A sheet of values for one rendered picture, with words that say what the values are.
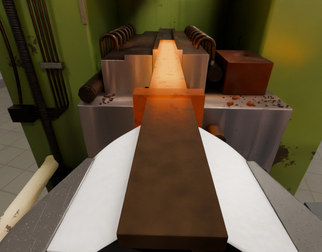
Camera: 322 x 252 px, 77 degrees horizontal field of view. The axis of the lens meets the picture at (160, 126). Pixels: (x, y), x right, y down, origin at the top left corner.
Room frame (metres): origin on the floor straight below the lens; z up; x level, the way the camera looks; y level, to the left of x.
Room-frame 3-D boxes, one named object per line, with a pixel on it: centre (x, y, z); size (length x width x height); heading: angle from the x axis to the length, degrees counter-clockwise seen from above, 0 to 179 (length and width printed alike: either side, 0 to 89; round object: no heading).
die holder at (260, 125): (0.60, -0.05, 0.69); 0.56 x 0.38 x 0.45; 179
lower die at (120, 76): (0.59, 0.01, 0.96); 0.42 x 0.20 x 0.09; 179
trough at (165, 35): (0.59, -0.02, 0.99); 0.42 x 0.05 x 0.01; 179
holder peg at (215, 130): (0.30, -0.10, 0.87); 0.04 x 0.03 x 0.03; 179
